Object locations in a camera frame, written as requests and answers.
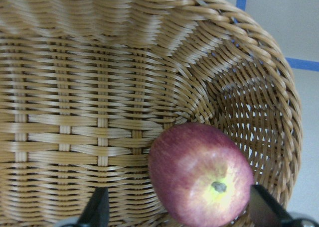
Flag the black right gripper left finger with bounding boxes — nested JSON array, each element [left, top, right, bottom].
[[77, 187, 110, 227]]

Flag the wicker basket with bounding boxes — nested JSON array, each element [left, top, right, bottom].
[[0, 0, 302, 227]]

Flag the red yellow apple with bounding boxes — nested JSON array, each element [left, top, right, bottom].
[[148, 122, 254, 227]]

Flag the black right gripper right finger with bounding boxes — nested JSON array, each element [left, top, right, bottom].
[[249, 185, 293, 227]]

